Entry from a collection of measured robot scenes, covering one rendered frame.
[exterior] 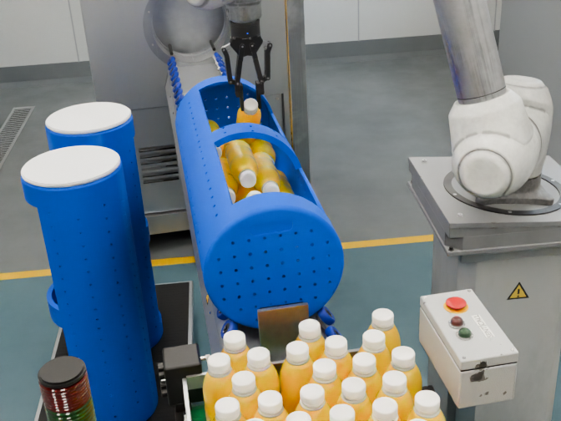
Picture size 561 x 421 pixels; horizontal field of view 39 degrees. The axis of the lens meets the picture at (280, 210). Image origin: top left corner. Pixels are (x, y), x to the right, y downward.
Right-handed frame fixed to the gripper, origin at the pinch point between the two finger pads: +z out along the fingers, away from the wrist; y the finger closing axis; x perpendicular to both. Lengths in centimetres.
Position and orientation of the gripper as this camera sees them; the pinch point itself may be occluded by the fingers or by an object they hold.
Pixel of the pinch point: (250, 96)
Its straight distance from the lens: 212.4
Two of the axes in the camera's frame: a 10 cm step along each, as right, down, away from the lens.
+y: -9.8, 1.3, -1.4
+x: 1.8, 4.4, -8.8
